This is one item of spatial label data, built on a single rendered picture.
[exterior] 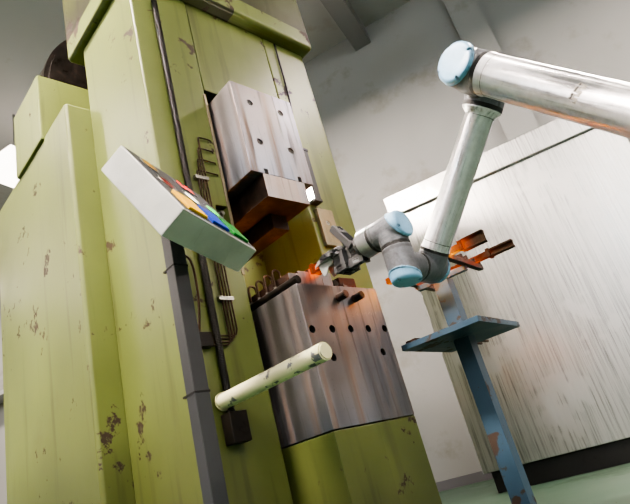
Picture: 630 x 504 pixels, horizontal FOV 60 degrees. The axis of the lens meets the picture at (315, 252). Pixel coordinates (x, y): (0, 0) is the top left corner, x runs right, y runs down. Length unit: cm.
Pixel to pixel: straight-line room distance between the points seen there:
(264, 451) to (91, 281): 88
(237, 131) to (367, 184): 416
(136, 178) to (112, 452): 95
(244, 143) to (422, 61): 472
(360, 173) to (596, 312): 320
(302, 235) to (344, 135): 426
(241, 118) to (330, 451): 117
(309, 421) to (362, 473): 20
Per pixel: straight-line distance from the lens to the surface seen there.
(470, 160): 167
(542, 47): 627
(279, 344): 174
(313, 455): 166
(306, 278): 182
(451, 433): 541
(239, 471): 162
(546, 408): 385
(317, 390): 162
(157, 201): 129
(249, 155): 195
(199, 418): 129
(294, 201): 197
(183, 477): 168
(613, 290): 390
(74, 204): 223
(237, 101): 209
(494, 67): 151
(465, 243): 198
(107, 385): 198
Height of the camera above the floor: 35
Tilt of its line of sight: 22 degrees up
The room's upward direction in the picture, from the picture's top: 15 degrees counter-clockwise
